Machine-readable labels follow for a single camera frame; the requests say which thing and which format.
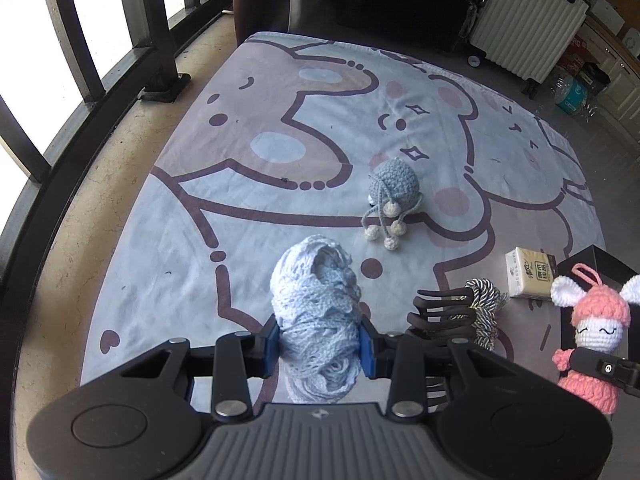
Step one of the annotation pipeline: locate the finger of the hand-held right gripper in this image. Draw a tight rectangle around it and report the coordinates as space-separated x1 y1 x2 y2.
570 347 640 391

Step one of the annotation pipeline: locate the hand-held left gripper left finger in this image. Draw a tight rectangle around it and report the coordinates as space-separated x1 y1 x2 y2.
82 316 280 421

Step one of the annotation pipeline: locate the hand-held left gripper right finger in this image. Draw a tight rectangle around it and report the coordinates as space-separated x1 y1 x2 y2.
360 320 551 418

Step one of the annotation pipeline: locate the pink crochet bunny doll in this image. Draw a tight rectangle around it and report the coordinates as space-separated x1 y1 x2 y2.
550 263 640 416

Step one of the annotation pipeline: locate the light blue knitted cloth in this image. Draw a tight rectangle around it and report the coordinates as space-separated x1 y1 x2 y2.
270 235 363 403

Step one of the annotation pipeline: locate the brown hair claw clip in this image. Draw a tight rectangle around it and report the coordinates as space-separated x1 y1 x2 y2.
406 287 483 413

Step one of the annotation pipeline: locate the black box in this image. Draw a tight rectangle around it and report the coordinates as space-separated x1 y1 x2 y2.
556 245 640 361

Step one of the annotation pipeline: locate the black and white twisted cord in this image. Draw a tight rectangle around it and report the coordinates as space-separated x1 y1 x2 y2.
465 280 511 351

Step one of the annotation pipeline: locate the yellow tissue packet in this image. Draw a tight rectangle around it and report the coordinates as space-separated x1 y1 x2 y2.
504 247 561 301

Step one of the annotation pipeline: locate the printed blanket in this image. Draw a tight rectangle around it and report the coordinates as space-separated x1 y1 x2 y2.
80 32 608 406

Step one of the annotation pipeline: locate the grey crochet octopus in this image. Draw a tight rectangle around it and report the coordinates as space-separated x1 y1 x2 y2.
361 156 423 252

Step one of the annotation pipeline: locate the water bottle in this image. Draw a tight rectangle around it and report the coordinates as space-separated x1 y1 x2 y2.
550 72 601 116

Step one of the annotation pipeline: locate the black bin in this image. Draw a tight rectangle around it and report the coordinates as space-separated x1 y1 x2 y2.
580 62 612 97

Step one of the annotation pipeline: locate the cream cabinet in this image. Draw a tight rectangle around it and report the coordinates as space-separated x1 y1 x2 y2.
585 10 640 136

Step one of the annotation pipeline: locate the red carton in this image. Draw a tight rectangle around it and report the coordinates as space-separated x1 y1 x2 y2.
557 35 593 78

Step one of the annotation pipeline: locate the dark metal railing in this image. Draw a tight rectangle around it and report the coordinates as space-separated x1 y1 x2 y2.
0 0 236 281

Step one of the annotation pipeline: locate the dark bag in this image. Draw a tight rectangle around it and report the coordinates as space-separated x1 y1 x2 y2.
340 0 496 56

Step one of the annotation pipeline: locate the white ribbed suitcase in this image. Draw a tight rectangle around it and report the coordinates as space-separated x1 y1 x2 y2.
467 0 591 86

